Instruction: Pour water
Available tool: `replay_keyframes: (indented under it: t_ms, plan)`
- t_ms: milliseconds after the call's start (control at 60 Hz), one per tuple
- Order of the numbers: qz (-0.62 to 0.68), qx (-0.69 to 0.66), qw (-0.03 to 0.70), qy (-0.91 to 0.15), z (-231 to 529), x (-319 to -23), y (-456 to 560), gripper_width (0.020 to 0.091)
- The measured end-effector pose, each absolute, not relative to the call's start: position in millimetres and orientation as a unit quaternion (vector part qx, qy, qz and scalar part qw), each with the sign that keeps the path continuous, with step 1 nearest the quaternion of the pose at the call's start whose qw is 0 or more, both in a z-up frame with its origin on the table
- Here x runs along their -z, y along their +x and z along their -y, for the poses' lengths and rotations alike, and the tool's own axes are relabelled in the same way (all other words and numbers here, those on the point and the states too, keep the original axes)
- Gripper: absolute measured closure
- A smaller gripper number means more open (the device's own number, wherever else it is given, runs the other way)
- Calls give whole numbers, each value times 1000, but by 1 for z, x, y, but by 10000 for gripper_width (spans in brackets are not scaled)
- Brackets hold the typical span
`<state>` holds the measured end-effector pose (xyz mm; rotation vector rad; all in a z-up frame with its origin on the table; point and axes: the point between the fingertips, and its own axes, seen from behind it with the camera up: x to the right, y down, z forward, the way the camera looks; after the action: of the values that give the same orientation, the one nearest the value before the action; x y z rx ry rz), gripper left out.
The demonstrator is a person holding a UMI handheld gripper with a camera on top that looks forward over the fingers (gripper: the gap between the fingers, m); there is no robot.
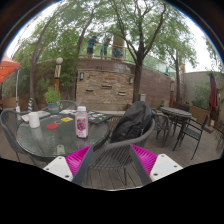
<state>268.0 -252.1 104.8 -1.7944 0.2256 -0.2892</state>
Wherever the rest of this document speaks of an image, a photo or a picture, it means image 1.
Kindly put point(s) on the round glass patio table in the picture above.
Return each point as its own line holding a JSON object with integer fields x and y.
{"x": 176, "y": 112}

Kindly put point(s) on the tall tree dark trunk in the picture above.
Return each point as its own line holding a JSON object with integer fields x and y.
{"x": 136, "y": 83}

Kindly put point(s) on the slim tree dark trunk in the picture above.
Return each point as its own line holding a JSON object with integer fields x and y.
{"x": 177, "y": 83}

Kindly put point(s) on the person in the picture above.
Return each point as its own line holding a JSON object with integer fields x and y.
{"x": 105, "y": 48}
{"x": 91, "y": 45}
{"x": 117, "y": 53}

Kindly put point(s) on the grey wicker patio chair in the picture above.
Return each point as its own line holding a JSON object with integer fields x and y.
{"x": 8, "y": 128}
{"x": 66, "y": 103}
{"x": 161, "y": 124}
{"x": 126, "y": 145}

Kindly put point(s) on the grey wall box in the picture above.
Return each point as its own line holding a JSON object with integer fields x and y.
{"x": 142, "y": 97}

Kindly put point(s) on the orange canopy tent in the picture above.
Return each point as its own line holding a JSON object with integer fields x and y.
{"x": 8, "y": 66}

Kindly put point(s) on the white paper cup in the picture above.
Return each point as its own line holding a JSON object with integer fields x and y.
{"x": 34, "y": 120}

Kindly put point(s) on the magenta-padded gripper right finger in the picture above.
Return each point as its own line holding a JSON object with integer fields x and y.
{"x": 165, "y": 166}

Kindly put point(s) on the blue yellow striped bollard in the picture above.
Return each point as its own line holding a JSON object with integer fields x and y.
{"x": 30, "y": 105}

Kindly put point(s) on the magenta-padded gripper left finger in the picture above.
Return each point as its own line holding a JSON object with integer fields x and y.
{"x": 60, "y": 166}

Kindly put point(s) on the black slatted metal chair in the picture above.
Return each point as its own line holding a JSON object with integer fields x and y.
{"x": 193, "y": 133}
{"x": 220, "y": 133}

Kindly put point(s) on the pink juice bottle white cap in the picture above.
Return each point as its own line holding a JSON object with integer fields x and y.
{"x": 81, "y": 125}

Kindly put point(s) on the globe lamp post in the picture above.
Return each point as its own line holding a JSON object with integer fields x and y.
{"x": 58, "y": 75}

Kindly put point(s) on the black backpack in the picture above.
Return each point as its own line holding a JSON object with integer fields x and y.
{"x": 131, "y": 120}

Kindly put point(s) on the yellow card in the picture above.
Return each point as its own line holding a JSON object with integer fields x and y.
{"x": 66, "y": 119}

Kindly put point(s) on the green plant in teal pot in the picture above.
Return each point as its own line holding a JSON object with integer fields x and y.
{"x": 53, "y": 98}

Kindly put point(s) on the black laptop with stickers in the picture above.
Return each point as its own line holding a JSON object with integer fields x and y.
{"x": 100, "y": 117}

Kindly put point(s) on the closed maroon patio umbrella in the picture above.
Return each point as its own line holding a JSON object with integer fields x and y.
{"x": 213, "y": 95}

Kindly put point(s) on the wall lantern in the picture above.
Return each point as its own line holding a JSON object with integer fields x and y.
{"x": 131, "y": 80}
{"x": 81, "y": 76}

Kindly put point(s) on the leaning tree grey trunk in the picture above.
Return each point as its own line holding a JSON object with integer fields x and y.
{"x": 33, "y": 80}

